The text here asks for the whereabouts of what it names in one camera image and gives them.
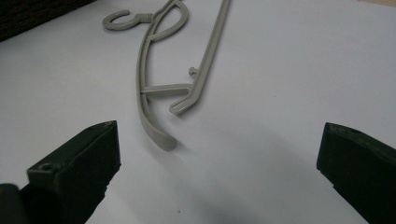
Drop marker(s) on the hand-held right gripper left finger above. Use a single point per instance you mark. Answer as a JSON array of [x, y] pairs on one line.
[[71, 180]]

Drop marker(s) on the white table mat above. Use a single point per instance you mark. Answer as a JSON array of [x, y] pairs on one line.
[[280, 77]]

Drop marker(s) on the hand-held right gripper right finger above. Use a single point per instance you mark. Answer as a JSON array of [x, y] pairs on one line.
[[364, 168]]

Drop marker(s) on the grey plastic clothes hanger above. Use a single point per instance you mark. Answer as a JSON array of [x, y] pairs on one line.
[[141, 77]]

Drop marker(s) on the brown woven basket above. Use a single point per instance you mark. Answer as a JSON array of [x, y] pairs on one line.
[[25, 15]]

